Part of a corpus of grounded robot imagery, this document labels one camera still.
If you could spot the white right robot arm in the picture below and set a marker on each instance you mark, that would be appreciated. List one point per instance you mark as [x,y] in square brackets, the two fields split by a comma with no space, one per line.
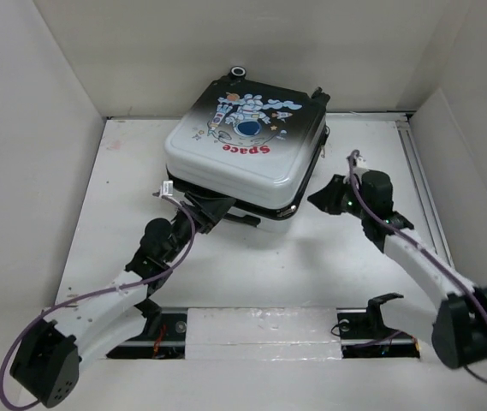
[456,324]

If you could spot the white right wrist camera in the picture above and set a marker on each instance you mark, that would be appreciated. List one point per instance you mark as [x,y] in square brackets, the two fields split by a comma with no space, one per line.
[356,161]

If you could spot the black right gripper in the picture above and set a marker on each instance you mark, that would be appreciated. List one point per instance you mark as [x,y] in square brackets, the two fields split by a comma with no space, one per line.
[327,198]

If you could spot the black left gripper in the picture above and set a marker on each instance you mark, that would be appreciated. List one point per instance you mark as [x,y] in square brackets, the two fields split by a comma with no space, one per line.
[206,213]

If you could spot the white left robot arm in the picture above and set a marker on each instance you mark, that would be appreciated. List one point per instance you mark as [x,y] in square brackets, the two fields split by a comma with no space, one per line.
[47,357]

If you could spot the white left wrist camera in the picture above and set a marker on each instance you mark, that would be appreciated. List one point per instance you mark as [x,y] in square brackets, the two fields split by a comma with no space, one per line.
[166,189]

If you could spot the black suitcase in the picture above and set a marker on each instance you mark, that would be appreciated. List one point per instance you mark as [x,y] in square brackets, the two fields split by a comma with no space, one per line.
[253,142]

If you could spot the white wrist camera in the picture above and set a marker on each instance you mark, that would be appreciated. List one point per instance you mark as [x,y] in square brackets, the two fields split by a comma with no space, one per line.
[166,189]
[356,161]

